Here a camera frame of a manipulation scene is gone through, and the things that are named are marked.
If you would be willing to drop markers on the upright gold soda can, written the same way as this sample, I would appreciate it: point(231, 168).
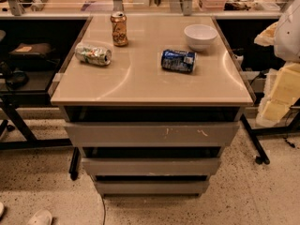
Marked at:
point(119, 28)

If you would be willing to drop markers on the white ceramic bowl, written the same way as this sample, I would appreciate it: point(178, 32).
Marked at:
point(200, 37)

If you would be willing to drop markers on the black table leg right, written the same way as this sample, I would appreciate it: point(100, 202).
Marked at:
point(262, 157)

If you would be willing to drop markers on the black bag on shelf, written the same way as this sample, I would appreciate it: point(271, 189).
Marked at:
point(31, 51)

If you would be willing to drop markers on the grey middle drawer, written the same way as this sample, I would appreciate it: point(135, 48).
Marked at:
point(151, 166)

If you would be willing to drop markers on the grey bottom drawer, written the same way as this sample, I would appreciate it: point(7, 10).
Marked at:
point(135, 188)

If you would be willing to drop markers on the white slipper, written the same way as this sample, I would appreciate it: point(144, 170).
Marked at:
point(41, 217)

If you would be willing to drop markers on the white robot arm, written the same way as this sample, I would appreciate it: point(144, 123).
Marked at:
point(287, 34)

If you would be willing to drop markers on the black table frame left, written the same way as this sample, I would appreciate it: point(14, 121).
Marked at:
point(9, 103)

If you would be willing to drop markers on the crushed green white can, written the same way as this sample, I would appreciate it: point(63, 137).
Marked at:
point(93, 54)

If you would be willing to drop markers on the grey top drawer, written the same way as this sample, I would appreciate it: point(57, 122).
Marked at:
point(147, 134)

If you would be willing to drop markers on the white shoe tip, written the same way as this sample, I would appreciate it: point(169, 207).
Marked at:
point(2, 208)

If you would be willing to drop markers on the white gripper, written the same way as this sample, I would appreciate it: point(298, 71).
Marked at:
point(289, 35)

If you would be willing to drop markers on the grey drawer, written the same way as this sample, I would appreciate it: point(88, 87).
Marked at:
point(135, 188)
point(147, 134)
point(151, 166)

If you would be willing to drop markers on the black headphones on shelf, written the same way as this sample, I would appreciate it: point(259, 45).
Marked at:
point(17, 80)

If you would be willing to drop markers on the crushed blue soda can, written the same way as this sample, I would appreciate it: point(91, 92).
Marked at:
point(179, 61)

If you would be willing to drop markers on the beige top drawer cabinet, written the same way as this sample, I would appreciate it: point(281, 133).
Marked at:
point(135, 88)

